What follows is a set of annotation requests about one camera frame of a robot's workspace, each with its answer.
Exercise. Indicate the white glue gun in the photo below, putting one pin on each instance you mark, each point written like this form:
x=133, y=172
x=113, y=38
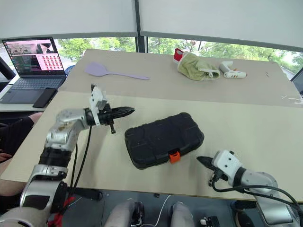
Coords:
x=230, y=71

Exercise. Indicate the blue round object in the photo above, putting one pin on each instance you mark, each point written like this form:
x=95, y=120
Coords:
x=69, y=70

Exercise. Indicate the small black white device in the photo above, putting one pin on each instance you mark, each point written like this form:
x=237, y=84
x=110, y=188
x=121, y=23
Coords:
x=209, y=221

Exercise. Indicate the purple plastic spatula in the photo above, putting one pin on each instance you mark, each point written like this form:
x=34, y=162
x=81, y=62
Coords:
x=97, y=69

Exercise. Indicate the grey rounded robot leg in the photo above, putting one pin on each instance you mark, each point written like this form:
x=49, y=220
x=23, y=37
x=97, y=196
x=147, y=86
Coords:
x=122, y=214
x=181, y=215

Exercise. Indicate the black plastic tool case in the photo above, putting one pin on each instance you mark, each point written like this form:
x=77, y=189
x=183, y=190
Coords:
x=163, y=139

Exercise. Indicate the black table bracket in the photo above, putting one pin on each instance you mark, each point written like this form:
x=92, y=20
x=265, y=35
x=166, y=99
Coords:
x=88, y=194

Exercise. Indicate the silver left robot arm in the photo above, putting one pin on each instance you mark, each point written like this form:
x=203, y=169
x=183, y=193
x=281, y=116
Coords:
x=61, y=132

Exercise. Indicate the dark window frame post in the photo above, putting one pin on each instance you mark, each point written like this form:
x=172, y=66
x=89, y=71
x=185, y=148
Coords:
x=141, y=26

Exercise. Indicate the grey open laptop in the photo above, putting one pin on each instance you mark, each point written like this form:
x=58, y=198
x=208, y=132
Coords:
x=33, y=68

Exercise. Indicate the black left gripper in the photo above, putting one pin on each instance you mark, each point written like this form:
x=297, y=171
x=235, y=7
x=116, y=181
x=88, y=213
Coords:
x=105, y=116

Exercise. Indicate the white roller blind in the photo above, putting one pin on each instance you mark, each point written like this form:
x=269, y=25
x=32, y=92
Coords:
x=66, y=15
x=222, y=16

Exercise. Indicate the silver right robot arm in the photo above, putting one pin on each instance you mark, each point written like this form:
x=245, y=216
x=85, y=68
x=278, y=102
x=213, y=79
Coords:
x=265, y=182

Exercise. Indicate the green towel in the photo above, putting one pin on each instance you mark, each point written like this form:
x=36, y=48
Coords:
x=196, y=68

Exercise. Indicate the seated person in dark clothes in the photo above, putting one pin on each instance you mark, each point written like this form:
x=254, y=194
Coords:
x=16, y=134

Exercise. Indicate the dark monitor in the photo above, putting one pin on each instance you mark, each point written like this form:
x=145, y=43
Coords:
x=298, y=81

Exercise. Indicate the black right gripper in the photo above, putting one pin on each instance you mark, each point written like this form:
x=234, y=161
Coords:
x=217, y=174

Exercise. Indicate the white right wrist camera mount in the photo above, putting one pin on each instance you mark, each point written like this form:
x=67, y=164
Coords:
x=228, y=163

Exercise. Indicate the black smartphone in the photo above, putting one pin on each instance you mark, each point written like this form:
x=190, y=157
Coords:
x=45, y=98

